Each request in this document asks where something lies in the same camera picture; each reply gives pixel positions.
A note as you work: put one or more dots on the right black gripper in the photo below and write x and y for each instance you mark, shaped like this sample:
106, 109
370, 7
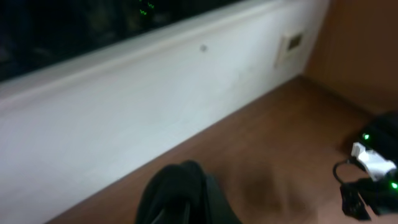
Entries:
379, 135

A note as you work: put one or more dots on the black nike t-shirt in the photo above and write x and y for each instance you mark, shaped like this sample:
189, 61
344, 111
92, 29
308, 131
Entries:
184, 194

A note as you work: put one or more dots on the dark window pane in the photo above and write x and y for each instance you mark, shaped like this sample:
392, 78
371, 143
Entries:
39, 33

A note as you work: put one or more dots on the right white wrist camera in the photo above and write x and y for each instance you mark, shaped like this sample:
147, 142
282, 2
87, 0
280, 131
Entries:
374, 164

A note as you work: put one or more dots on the white wall outlet plate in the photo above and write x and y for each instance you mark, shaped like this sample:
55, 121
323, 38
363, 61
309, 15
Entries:
290, 44

